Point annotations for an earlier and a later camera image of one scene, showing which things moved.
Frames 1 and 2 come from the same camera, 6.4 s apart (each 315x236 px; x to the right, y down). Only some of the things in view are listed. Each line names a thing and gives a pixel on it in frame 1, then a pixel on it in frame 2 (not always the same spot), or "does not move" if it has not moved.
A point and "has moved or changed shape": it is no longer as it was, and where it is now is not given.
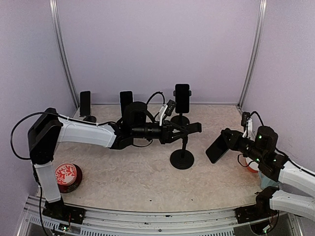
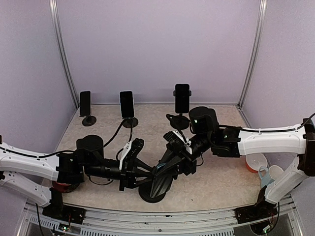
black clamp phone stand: (183, 159) has moved or changed shape
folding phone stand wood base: (90, 118) does not move
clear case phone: (85, 103) does not move
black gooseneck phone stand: (183, 120) does not move
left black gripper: (167, 134) → (128, 177)
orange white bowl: (252, 165) does not move
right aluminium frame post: (262, 14) does not move
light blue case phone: (126, 97) does not move
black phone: (217, 149) has moved or changed shape
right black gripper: (233, 143) → (182, 164)
